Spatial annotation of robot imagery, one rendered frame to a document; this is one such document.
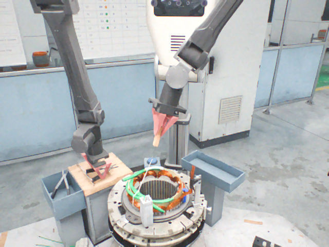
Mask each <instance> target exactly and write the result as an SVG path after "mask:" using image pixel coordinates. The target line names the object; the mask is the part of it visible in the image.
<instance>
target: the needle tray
mask: <svg viewBox="0 0 329 247"><path fill-rule="evenodd" d="M192 165H194V167H195V169H194V170H195V175H196V176H197V175H201V176H202V179H201V187H200V189H201V191H202V193H203V194H204V197H205V200H206V201H207V208H208V206H211V214H208V211H206V217H205V223H206V224H207V225H209V226H210V227H212V226H213V225H215V224H216V222H218V221H219V220H220V219H221V218H222V212H223V203H224V195H225V191H226V192H227V193H231V192H232V191H234V189H235V188H237V187H238V186H239V185H240V184H241V183H243V182H244V181H245V174H246V172H244V171H241V170H239V169H237V168H235V167H233V166H231V165H229V164H227V163H224V162H222V161H220V160H218V159H216V158H214V157H211V156H209V155H207V154H205V153H203V152H200V151H198V150H196V151H194V152H192V153H190V154H189V155H187V156H185V157H183V158H182V159H181V167H182V168H184V169H186V170H188V171H190V172H191V169H192Z"/></svg>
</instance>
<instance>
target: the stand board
mask: <svg viewBox="0 0 329 247"><path fill-rule="evenodd" d="M100 160H101V161H103V160H105V161H107V160H111V161H112V164H111V166H112V165H114V164H116V165H115V166H114V167H116V166H119V167H116V168H113V169H111V170H110V171H111V175H109V174H108V173H107V174H106V177H105V178H104V179H99V180H97V181H95V182H94V184H95V186H93V185H92V184H91V182H90V181H89V180H88V179H87V178H86V176H85V175H84V174H83V173H82V171H81V170H80V169H79V167H78V166H77V164H75V165H74V166H71V167H68V169H69V170H70V172H71V173H72V174H73V176H74V177H75V179H76V180H77V182H78V183H79V184H80V186H81V187H82V189H83V192H84V195H85V197H86V196H89V195H92V194H94V193H96V192H97V191H100V190H102V189H105V188H107V187H109V186H112V185H115V184H117V183H118V182H119V181H120V180H122V179H123V178H124V177H126V176H128V175H133V172H132V171H131V170H130V169H129V168H128V167H127V166H126V165H125V164H124V163H123V162H122V161H121V160H120V159H118V158H117V157H116V156H115V155H114V154H113V153H109V158H106V159H104V158H102V159H100ZM79 164H80V166H81V167H82V169H83V170H84V171H85V170H86V169H91V168H92V167H91V166H90V164H89V163H88V162H87V161H84V162H81V163H79ZM104 171H105V169H103V170H101V171H100V170H99V172H100V173H101V174H102V173H103V172H104ZM85 172H86V171H85ZM87 174H88V176H89V177H90V178H91V179H92V180H93V178H94V177H95V176H97V175H98V174H97V173H96V172H92V173H87Z"/></svg>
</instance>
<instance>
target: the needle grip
mask: <svg viewBox="0 0 329 247"><path fill-rule="evenodd" d="M162 128H163V127H162V126H161V127H160V129H159V131H158V133H157V135H155V137H154V141H153V146H155V147H157V146H158V144H159V140H160V136H161V132H162Z"/></svg>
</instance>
